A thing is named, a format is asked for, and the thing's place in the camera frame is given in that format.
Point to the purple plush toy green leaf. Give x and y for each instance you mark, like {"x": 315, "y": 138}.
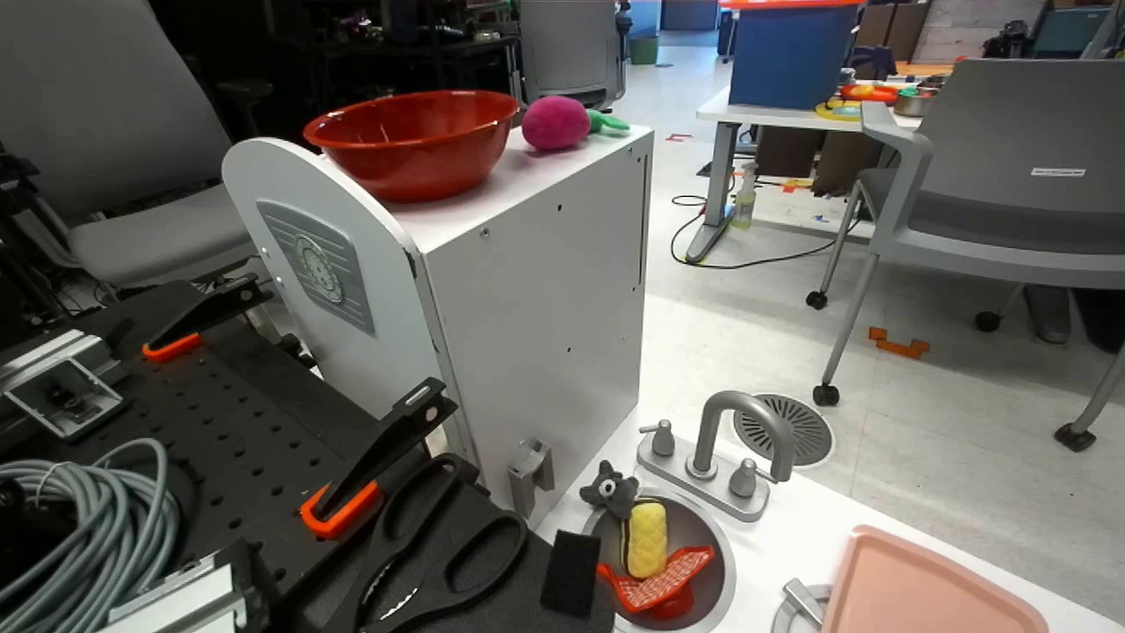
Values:
{"x": 554, "y": 125}

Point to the white work table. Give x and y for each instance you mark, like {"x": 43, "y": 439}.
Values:
{"x": 750, "y": 113}

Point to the orange red plastic bowl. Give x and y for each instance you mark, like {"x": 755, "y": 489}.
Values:
{"x": 410, "y": 152}

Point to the green bin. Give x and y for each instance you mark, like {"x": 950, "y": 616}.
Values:
{"x": 642, "y": 52}

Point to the pink plastic cutting board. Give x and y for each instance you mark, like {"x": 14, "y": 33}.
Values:
{"x": 915, "y": 594}

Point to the silver aluminium extrusion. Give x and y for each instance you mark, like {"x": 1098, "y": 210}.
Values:
{"x": 176, "y": 600}

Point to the blue storage bin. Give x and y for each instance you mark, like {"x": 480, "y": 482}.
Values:
{"x": 792, "y": 57}

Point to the orange yellow toy pile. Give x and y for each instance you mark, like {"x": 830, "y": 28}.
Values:
{"x": 866, "y": 93}

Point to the small black foam block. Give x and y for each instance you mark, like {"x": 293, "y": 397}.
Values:
{"x": 569, "y": 575}

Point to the dark monitor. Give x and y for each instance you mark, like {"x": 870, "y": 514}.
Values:
{"x": 1066, "y": 33}

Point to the grey toy faucet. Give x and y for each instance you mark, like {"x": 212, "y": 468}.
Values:
{"x": 713, "y": 424}

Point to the small bottle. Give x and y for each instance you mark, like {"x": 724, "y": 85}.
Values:
{"x": 741, "y": 198}

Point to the round grey floor drain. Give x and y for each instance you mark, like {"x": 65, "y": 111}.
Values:
{"x": 801, "y": 427}

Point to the white toy sink counter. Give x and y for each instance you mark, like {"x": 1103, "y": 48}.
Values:
{"x": 796, "y": 514}

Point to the grey office chair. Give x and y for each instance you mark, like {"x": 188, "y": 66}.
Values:
{"x": 107, "y": 107}
{"x": 1021, "y": 165}

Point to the brown cardboard box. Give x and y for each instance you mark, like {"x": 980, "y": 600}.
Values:
{"x": 786, "y": 152}

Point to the silver metal mount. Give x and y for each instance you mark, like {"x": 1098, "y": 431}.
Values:
{"x": 65, "y": 398}

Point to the black perforated mounting board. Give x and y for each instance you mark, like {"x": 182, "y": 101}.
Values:
{"x": 233, "y": 433}

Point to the grey toy burner grate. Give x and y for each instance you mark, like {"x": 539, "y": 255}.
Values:
{"x": 801, "y": 604}

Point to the yellow toy corn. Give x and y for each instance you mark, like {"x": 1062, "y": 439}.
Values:
{"x": 643, "y": 541}

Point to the orange bin lid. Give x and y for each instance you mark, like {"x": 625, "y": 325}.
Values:
{"x": 792, "y": 5}

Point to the black scissors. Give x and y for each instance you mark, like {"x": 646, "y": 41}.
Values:
{"x": 397, "y": 604}

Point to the small black toy figure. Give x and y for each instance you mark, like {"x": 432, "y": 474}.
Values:
{"x": 610, "y": 488}

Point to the white toy cabinet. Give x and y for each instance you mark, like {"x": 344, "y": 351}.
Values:
{"x": 550, "y": 293}

